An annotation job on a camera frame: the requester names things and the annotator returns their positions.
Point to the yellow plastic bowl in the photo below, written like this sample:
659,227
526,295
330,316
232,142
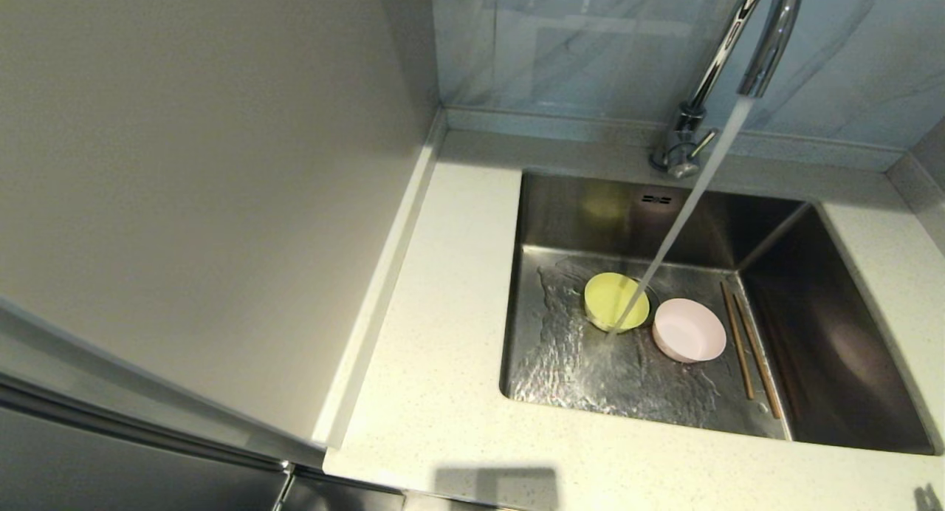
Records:
609,298

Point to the chrome gooseneck faucet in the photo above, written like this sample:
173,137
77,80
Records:
683,145

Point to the pink plastic bowl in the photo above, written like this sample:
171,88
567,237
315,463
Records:
690,331

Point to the wooden chopstick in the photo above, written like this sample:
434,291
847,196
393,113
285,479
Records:
758,357
737,341

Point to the stainless steel sink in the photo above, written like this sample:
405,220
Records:
561,363

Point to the running water stream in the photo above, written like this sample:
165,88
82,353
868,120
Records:
701,179

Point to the grey tall cabinet door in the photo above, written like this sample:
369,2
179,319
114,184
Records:
111,474

